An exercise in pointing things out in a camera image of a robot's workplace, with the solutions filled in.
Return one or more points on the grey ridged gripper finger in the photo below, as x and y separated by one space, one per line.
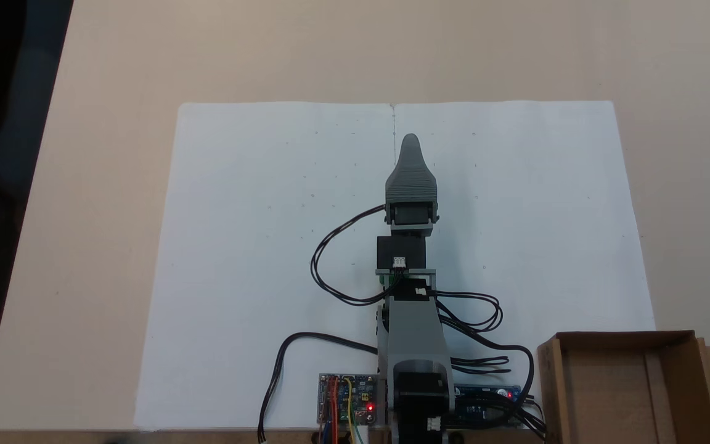
412 179

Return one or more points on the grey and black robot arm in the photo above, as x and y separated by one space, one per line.
413 333

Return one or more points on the white paper sheet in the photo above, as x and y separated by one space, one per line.
238 246
546 216

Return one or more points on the blue circuit board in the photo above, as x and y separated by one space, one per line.
478 394

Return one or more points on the brown cardboard box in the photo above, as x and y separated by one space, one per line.
607 394

